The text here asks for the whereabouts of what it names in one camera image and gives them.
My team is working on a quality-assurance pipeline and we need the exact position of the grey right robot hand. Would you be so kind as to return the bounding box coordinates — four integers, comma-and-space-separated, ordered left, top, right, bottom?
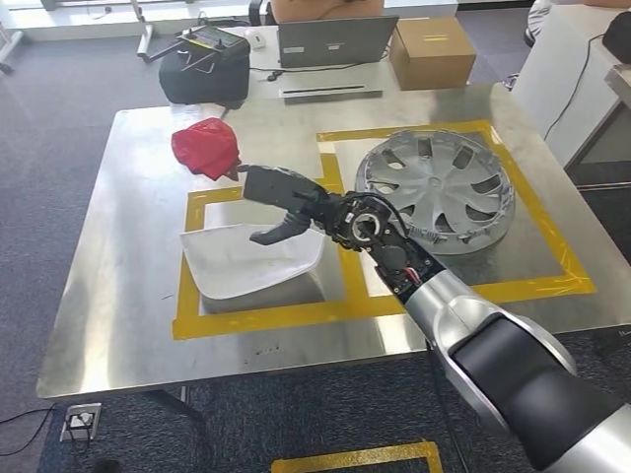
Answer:
249, 215, 299, 247

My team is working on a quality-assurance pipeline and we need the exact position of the white plastic shell part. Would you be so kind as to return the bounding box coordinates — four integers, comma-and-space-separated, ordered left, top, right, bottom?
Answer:
180, 222, 328, 304

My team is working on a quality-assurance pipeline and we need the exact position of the steel workbench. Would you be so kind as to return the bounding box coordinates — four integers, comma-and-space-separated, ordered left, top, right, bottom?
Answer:
35, 81, 631, 421
563, 63, 631, 192

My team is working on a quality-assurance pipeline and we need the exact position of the red cloth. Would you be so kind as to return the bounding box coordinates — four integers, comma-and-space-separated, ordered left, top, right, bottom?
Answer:
171, 116, 243, 183

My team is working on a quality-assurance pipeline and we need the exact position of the grey metal bar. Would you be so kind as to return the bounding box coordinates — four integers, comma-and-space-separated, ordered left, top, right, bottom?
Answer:
279, 83, 385, 106

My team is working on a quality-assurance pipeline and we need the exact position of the black equipment bag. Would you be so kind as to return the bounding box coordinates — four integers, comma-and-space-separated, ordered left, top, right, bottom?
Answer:
158, 26, 251, 106

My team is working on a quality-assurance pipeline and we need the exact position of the white computer mouse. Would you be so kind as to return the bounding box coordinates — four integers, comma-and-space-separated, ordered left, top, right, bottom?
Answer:
243, 27, 268, 51

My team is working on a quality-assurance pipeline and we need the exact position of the grey laptop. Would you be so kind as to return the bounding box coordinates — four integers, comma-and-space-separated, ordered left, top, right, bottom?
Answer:
276, 15, 399, 71

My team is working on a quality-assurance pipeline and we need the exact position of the grey wheel cover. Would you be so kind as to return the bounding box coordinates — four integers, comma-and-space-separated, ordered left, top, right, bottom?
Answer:
354, 127, 516, 256

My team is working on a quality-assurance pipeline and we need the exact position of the person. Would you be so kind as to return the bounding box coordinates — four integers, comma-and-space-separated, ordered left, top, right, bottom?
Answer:
269, 0, 386, 25

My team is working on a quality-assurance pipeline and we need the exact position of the yellow floor tape outline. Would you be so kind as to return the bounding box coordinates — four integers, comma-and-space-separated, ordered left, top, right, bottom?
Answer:
269, 440, 445, 473

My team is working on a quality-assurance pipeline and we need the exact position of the white desk leg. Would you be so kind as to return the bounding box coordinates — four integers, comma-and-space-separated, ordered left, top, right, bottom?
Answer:
0, 19, 25, 74
129, 0, 155, 61

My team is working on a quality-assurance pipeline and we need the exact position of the cardboard box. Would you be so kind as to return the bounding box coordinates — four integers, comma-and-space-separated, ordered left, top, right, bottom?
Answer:
389, 15, 479, 92

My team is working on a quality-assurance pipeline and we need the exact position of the steel floor socket with plug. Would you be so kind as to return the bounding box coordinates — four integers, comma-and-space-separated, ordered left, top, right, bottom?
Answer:
60, 401, 103, 443

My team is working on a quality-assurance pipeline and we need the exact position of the white upright panel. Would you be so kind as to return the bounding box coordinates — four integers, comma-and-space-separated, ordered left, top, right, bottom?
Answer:
510, 2, 631, 170

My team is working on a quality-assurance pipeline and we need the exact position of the black rounded object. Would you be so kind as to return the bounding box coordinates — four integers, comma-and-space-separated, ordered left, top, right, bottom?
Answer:
602, 11, 631, 65

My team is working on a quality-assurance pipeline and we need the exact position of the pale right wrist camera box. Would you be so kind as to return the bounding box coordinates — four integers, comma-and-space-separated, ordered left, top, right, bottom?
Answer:
242, 164, 330, 218

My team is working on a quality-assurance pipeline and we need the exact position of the black floor cable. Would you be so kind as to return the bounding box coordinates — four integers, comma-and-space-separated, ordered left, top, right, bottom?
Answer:
0, 403, 58, 459

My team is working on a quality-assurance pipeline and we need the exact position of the black desk cable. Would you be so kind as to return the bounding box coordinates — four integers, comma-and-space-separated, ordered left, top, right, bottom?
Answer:
543, 31, 606, 142

